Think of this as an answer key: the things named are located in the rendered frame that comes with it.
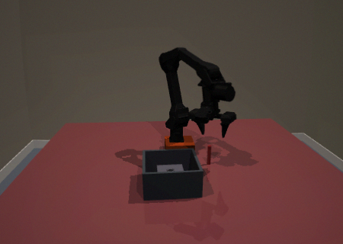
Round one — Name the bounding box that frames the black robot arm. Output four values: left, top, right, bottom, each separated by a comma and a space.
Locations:
159, 47, 235, 143

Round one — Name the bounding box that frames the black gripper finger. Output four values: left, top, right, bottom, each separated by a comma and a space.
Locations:
220, 123, 230, 138
191, 119, 205, 135

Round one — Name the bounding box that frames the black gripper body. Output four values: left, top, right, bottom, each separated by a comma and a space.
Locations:
188, 99, 236, 124

